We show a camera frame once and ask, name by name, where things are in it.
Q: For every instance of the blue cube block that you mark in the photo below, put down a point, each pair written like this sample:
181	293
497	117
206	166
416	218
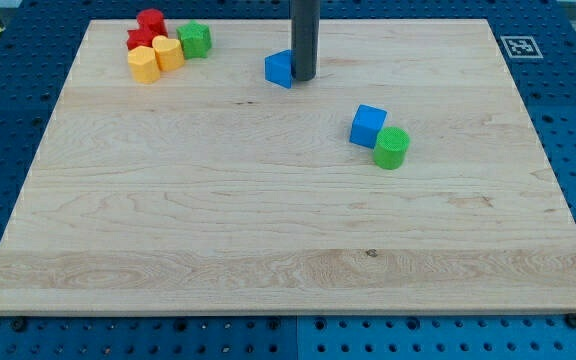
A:
366	124

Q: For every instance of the light wooden board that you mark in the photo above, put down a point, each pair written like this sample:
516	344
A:
215	192

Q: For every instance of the green cylinder block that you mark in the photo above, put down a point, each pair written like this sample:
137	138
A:
390	147

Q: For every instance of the blue triangular block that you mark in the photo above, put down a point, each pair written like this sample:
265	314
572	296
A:
278	68

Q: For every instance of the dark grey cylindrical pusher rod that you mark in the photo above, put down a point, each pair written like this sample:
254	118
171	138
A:
304	16

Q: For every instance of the green star block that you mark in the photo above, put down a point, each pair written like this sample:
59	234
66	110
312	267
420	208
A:
195	39

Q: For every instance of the yellow heart block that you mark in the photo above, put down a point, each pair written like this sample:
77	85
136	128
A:
169	53

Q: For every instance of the yellow hexagon block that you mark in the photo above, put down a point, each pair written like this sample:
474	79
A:
143	64

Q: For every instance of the red star block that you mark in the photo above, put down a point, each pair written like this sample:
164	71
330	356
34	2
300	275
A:
140	37

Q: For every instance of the red cylinder block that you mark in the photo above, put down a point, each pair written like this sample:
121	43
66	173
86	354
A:
152	19

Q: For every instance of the white fiducial marker tag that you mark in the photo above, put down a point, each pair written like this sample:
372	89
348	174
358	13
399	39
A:
521	47

